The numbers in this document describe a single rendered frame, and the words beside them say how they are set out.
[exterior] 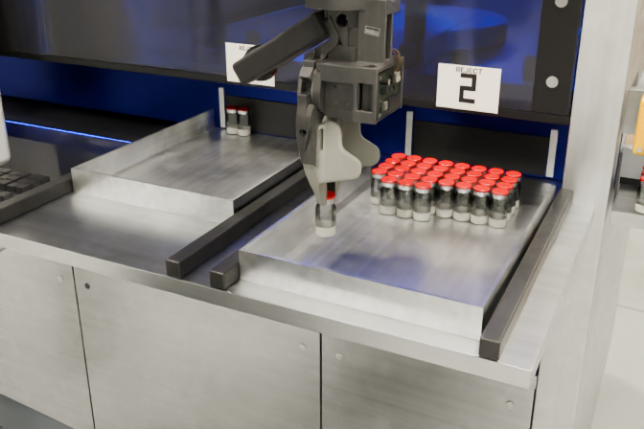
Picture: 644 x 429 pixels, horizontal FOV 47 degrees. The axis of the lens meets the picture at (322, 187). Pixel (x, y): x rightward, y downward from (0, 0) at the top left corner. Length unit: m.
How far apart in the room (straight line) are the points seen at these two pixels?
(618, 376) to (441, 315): 1.63
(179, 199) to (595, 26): 0.55
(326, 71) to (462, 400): 0.68
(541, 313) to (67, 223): 0.57
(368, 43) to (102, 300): 0.99
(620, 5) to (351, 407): 0.77
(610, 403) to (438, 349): 1.53
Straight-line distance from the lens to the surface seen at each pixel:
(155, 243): 0.90
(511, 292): 0.75
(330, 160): 0.73
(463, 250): 0.87
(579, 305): 1.10
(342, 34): 0.71
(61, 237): 0.94
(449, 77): 1.03
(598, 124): 1.00
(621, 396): 2.24
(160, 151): 1.20
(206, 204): 0.93
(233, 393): 1.45
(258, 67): 0.75
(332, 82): 0.71
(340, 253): 0.85
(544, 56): 0.99
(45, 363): 1.77
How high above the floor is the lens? 1.26
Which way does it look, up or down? 21 degrees down
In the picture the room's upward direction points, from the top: straight up
